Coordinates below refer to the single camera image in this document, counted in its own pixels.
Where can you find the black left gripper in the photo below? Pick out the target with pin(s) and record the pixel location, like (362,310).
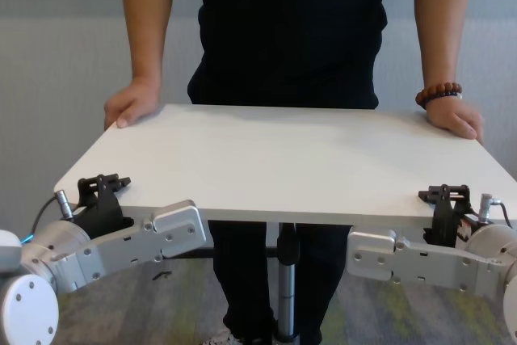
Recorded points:
(101,215)

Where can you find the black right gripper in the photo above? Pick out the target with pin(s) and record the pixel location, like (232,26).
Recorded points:
(448,224)

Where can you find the white pedestal rolling table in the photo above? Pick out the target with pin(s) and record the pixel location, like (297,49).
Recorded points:
(282,159)

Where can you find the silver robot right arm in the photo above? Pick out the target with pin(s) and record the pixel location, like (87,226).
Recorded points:
(497,244)

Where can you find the person's right forearm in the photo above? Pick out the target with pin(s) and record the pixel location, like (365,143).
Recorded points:
(145,30)

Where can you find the person's left forearm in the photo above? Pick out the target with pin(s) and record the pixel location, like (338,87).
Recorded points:
(440,30)

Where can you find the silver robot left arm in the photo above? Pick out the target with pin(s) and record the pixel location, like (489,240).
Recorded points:
(36,264)

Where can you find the person's left hand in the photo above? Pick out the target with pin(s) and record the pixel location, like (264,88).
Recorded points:
(456,119)

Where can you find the person's right hand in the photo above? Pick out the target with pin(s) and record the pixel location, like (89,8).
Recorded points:
(133,102)

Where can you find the black trousers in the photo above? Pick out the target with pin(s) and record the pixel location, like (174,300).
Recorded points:
(242,272)

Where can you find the black white canvas sneaker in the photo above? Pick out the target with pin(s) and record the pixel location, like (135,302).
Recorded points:
(222,339)

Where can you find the person in black clothes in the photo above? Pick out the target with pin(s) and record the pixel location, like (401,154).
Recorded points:
(291,30)

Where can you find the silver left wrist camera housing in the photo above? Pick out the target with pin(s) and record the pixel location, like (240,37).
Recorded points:
(173,224)

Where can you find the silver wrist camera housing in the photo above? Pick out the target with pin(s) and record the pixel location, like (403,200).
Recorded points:
(375,256)
(173,224)

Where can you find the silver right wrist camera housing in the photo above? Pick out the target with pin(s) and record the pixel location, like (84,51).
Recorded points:
(375,256)

